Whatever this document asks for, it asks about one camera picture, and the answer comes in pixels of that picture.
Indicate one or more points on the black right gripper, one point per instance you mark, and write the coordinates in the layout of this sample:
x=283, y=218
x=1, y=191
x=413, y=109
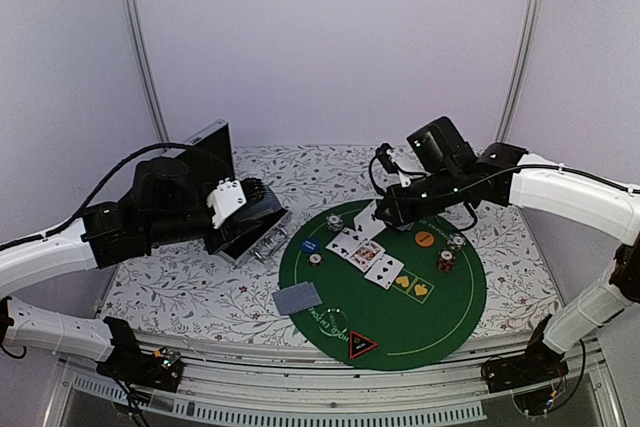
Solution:
x=401, y=215

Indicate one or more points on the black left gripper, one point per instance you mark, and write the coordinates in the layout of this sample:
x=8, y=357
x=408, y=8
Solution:
x=231, y=233

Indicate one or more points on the two of clubs card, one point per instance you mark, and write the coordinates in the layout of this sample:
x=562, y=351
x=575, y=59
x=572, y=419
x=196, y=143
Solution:
x=366, y=223

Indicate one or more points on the orange big blind button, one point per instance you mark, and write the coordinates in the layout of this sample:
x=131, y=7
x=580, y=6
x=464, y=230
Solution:
x=424, y=239

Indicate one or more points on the king of diamonds card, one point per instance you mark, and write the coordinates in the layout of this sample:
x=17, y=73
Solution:
x=366, y=254

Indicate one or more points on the three of spades card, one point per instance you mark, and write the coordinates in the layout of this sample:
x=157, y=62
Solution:
x=384, y=271

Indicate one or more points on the black white chip stack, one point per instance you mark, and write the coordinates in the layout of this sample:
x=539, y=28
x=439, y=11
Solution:
x=334, y=222

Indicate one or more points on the red chip stack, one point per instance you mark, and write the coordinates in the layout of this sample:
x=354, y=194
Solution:
x=446, y=261

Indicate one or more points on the blue playing card deck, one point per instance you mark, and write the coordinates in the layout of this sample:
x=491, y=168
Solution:
x=250, y=217

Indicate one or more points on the four of clubs card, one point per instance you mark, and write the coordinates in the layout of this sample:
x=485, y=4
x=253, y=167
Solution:
x=345, y=242

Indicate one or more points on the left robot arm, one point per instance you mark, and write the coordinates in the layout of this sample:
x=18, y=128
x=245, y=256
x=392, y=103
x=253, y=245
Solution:
x=168, y=203

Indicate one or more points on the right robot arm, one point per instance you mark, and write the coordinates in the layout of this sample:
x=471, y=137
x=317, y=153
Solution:
x=445, y=171

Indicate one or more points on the aluminium poker chip case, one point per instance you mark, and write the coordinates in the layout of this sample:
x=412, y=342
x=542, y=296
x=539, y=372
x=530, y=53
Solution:
x=212, y=163

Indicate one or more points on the blue small blind button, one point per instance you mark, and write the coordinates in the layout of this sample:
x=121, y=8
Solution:
x=309, y=246

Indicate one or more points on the round green poker mat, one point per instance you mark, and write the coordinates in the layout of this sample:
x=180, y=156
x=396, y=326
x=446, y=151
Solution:
x=422, y=318

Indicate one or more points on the clear dealer button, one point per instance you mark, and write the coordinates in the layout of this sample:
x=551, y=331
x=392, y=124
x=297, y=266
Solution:
x=333, y=322

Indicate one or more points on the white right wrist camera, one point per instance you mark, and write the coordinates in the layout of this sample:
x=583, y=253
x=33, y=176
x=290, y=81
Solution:
x=394, y=163

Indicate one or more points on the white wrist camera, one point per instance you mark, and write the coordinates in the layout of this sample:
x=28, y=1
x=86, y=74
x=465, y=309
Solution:
x=224, y=200
x=394, y=163

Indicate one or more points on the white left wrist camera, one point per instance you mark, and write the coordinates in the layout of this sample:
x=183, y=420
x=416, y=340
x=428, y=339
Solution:
x=224, y=200

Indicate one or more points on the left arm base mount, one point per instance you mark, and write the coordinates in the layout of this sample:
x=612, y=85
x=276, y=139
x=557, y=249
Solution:
x=160, y=370

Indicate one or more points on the right aluminium corner post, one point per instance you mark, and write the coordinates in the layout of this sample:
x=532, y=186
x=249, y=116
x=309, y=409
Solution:
x=525, y=43

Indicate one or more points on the aluminium corner post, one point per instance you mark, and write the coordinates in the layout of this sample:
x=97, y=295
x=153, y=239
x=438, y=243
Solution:
x=133, y=20
x=525, y=43

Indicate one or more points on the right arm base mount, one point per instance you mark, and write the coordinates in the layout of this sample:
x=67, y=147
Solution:
x=537, y=364

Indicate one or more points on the left aluminium corner post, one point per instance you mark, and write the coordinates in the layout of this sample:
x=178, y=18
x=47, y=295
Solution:
x=133, y=20

